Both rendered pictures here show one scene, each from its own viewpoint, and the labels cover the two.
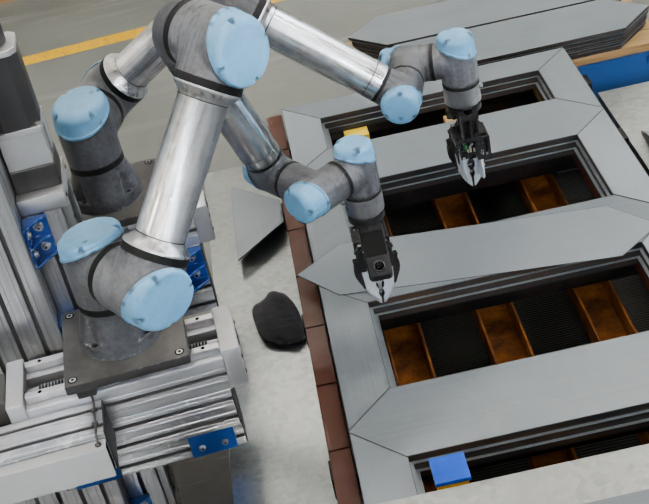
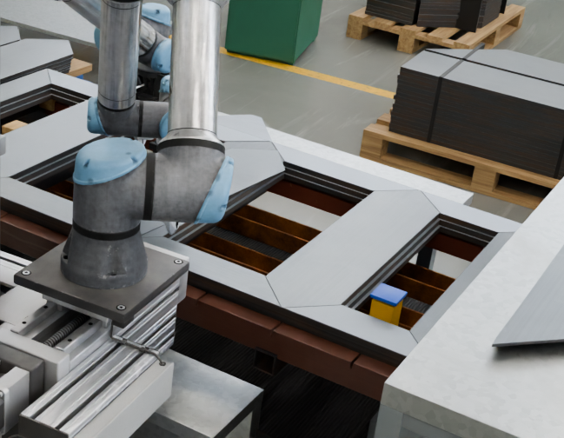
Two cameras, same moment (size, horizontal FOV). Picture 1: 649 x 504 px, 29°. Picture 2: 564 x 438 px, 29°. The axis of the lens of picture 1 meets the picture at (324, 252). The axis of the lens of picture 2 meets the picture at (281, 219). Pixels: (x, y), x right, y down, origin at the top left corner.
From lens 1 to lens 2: 198 cm
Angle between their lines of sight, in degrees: 55
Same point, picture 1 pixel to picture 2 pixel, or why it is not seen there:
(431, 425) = (326, 284)
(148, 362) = (166, 275)
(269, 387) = not seen: hidden behind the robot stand
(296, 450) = (175, 373)
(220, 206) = not seen: outside the picture
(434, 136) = (36, 132)
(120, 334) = (139, 254)
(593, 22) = (43, 52)
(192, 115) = (213, 16)
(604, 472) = (541, 226)
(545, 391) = (359, 245)
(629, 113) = not seen: hidden behind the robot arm
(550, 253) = (240, 179)
